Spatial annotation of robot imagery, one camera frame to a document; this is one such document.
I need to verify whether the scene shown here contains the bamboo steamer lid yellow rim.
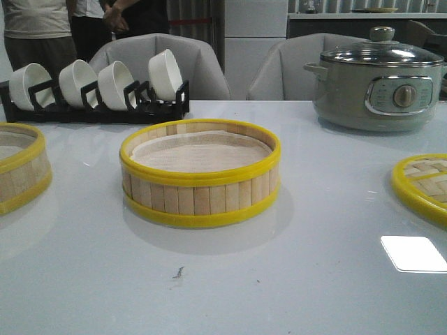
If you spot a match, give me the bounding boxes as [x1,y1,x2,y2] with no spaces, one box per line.
[390,154,446,229]

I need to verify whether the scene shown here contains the bamboo steamer basket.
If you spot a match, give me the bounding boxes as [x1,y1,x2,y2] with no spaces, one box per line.
[119,119,281,228]
[1,122,52,214]

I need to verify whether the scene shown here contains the white steamer liner cloth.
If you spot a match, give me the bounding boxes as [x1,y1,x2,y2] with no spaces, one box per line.
[131,131,272,173]

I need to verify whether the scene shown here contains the black dish rack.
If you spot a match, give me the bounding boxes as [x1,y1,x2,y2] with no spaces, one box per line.
[1,80,189,124]

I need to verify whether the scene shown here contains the left grey chair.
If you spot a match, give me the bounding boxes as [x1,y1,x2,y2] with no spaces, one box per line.
[89,33,231,101]

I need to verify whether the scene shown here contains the grey chair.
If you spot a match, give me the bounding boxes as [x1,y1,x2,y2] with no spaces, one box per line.
[246,33,363,101]
[89,33,231,101]

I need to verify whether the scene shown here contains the white bowl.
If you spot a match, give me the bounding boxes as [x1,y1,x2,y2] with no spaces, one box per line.
[9,63,52,110]
[98,61,135,111]
[148,49,183,101]
[59,59,98,109]

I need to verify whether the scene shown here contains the right grey chair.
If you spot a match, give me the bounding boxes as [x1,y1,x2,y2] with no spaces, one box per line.
[246,33,363,101]

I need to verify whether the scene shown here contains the white refrigerator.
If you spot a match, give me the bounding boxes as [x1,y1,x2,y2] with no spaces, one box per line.
[223,1,288,100]

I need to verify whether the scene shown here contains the grey electric cooking pot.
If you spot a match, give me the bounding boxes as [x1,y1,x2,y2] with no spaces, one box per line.
[304,61,446,132]

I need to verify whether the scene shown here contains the person in black clothes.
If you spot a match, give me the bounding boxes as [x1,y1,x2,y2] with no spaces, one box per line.
[71,1,170,62]

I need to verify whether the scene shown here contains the dark sideboard cabinet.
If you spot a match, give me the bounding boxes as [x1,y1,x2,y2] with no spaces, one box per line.
[286,13,446,41]

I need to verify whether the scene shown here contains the glass pot lid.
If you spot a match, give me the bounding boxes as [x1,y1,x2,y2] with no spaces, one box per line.
[321,27,444,67]

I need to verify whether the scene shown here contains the person in beige shirt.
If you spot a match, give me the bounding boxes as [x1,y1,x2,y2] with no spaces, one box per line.
[1,0,77,77]

